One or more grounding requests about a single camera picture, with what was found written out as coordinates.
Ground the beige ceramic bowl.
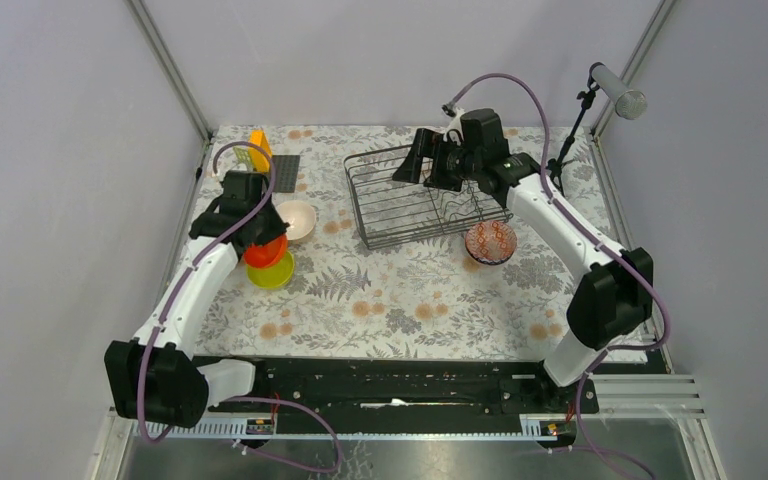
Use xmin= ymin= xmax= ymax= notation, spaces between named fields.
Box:
xmin=276 ymin=200 xmax=317 ymax=242

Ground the microphone on black stand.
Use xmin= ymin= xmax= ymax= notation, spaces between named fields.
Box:
xmin=546 ymin=62 xmax=648 ymax=197

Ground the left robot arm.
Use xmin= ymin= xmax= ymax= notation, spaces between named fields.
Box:
xmin=104 ymin=171 xmax=287 ymax=428

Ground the yellow plastic bowl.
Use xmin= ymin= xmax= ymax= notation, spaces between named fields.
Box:
xmin=246 ymin=252 xmax=295 ymax=290

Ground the orange plastic bowl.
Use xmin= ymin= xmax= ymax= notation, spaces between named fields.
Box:
xmin=242 ymin=234 xmax=288 ymax=269

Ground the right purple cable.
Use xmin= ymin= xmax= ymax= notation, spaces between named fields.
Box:
xmin=442 ymin=72 xmax=671 ymax=480

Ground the floral tablecloth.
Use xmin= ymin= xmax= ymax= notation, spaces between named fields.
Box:
xmin=150 ymin=124 xmax=649 ymax=364

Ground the wire dish rack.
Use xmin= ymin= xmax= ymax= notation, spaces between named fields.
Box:
xmin=343 ymin=145 xmax=511 ymax=250

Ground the black mat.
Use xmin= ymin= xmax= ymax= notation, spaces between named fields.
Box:
xmin=273 ymin=155 xmax=301 ymax=193

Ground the purple cable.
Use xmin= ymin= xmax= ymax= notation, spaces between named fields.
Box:
xmin=135 ymin=140 xmax=346 ymax=475
xmin=442 ymin=72 xmax=671 ymax=480

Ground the green mesh piece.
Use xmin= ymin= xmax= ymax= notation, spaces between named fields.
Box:
xmin=232 ymin=146 xmax=255 ymax=171

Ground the blue patterned bowl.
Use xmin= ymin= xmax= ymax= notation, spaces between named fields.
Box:
xmin=464 ymin=220 xmax=518 ymax=266

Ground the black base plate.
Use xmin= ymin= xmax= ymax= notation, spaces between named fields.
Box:
xmin=209 ymin=357 xmax=599 ymax=435

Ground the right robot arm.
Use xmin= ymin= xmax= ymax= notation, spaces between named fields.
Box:
xmin=392 ymin=108 xmax=653 ymax=412

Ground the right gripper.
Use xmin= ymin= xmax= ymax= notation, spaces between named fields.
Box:
xmin=392 ymin=128 xmax=481 ymax=193

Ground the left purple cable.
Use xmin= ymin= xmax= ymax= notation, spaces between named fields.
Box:
xmin=135 ymin=140 xmax=346 ymax=475

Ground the orange plastic block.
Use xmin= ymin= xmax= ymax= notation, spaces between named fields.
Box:
xmin=248 ymin=130 xmax=272 ymax=173

